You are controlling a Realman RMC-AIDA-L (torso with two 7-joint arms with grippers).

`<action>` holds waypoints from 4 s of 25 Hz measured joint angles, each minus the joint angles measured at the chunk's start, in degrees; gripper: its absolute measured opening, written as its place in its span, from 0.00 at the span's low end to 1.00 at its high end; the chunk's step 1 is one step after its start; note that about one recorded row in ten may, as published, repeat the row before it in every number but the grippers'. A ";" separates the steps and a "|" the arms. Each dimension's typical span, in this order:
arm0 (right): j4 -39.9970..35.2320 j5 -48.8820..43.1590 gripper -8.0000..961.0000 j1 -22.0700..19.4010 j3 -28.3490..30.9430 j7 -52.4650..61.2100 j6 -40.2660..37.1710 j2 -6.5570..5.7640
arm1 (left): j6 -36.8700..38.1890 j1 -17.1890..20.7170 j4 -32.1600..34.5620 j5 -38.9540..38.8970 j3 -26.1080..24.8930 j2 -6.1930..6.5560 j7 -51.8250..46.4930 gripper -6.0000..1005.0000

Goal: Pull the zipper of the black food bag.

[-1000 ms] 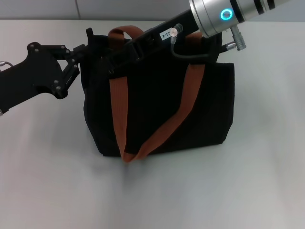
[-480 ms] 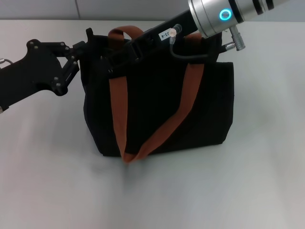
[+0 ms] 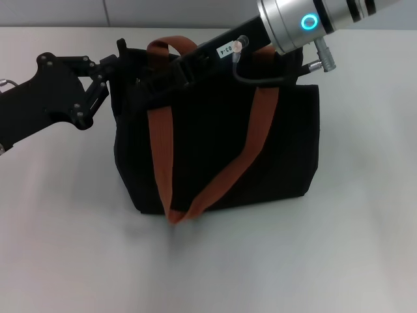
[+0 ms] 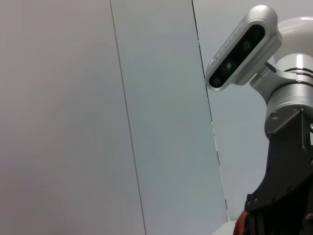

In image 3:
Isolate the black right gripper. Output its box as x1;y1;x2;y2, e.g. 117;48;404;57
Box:
148;16;274;96

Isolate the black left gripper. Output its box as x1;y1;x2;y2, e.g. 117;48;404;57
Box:
0;52;122;157

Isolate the black bag with orange handles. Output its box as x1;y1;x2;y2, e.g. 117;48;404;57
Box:
109;35;322;226

